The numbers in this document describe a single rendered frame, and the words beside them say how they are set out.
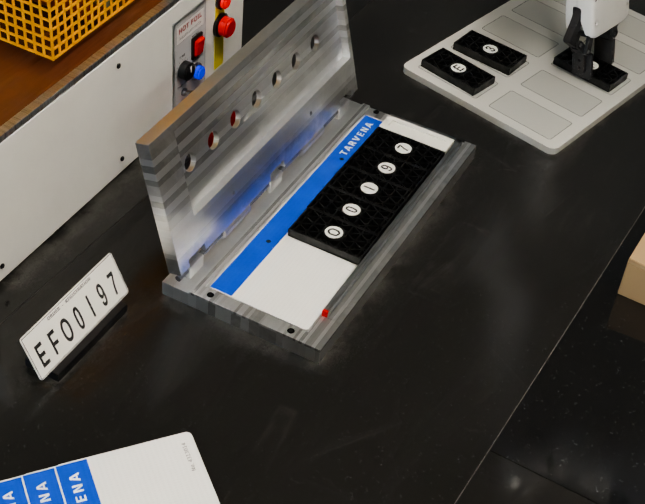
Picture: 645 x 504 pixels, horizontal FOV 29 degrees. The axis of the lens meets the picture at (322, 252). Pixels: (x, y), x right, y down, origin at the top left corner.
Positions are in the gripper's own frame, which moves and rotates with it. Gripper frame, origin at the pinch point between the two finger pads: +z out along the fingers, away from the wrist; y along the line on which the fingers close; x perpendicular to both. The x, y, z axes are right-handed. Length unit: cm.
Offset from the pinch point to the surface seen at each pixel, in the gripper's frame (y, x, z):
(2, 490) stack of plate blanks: -110, -8, -4
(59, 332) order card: -91, 9, -2
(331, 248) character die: -58, -1, 1
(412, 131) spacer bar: -33.4, 6.8, -1.0
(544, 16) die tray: 7.6, 13.6, -0.4
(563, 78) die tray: -4.4, 2.2, 2.1
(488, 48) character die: -8.1, 12.8, -1.4
